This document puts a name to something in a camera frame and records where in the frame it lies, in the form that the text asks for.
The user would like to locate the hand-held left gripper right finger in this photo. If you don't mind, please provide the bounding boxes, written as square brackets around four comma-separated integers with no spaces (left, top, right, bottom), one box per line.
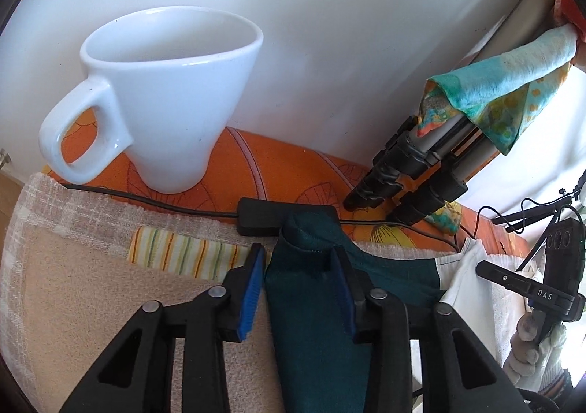
[330,247,532,413]

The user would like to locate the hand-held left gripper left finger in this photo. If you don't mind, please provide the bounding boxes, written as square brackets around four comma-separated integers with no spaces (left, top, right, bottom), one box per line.
[59,243,266,413]

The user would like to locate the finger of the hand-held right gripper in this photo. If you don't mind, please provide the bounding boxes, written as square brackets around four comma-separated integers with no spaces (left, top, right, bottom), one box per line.
[476,260,534,292]

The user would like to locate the green and white printed t-shirt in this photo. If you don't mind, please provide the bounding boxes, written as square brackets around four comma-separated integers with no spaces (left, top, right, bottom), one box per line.
[264,207,488,413]

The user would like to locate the person's right forearm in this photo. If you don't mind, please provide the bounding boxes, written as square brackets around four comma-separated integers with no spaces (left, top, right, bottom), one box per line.
[535,365,578,413]

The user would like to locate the person's right hand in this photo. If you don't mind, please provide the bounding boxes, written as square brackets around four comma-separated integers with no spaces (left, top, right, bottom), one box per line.
[501,308,568,391]

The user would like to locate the black mini tripod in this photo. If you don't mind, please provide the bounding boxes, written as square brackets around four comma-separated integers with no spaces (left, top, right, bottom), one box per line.
[492,175,586,235]

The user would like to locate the yellow striped cloth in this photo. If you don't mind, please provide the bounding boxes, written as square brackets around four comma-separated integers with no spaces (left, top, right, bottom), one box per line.
[128,227,252,282]

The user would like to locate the orange patterned tablecloth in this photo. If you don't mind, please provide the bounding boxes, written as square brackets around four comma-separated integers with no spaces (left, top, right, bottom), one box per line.
[41,104,541,258]

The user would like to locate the black tripod legs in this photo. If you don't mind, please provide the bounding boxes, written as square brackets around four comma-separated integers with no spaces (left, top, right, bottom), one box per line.
[343,0,557,226]

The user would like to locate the beige blanket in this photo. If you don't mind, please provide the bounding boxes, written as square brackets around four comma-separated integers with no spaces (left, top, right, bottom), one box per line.
[21,225,275,413]

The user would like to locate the white checked blanket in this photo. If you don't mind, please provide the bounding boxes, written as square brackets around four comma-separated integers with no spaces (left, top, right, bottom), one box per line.
[0,172,257,400]

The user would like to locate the colourful scarf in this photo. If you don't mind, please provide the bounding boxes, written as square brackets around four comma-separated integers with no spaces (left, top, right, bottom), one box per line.
[414,0,586,236]

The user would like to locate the white mug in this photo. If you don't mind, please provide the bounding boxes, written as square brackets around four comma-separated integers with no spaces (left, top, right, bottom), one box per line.
[39,7,265,194]

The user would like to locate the black cable with controller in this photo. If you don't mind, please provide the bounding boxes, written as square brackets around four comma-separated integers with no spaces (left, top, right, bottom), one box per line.
[59,183,461,253]

